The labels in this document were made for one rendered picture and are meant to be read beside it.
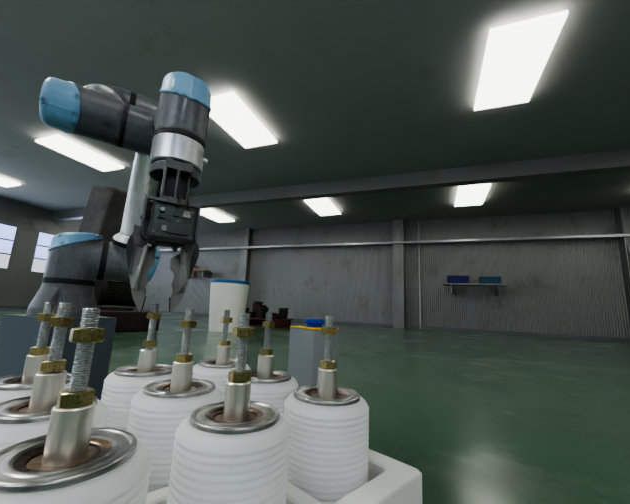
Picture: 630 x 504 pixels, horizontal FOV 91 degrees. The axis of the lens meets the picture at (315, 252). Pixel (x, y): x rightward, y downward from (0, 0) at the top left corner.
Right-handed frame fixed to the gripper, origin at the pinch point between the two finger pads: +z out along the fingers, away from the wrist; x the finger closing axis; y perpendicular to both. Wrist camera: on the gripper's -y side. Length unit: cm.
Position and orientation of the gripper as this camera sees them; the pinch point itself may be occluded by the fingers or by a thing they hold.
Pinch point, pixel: (156, 302)
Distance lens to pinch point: 52.0
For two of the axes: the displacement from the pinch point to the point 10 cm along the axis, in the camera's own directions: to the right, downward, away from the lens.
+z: -0.5, 9.8, -1.9
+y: 5.0, -1.4, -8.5
